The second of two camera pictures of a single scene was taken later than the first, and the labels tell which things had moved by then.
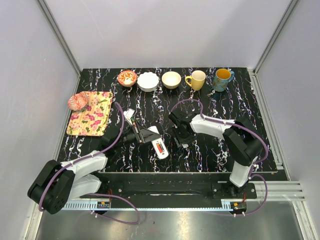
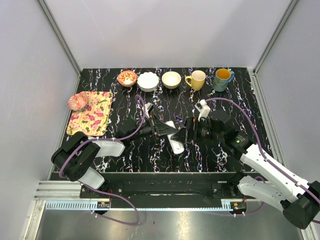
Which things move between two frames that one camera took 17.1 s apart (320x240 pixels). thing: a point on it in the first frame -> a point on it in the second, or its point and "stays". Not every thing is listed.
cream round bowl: [171, 79] stays
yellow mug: [198, 78] stays
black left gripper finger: [148, 135] -> [167, 131]
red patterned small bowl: [127, 78] stays
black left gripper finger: [148, 134] -> [161, 125]
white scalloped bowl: [148, 81] stays
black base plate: [171, 186] stays
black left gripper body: [135, 130] -> [152, 124]
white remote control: [159, 145] -> [177, 147]
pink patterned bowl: [78, 101] stays
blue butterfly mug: [222, 77] stays
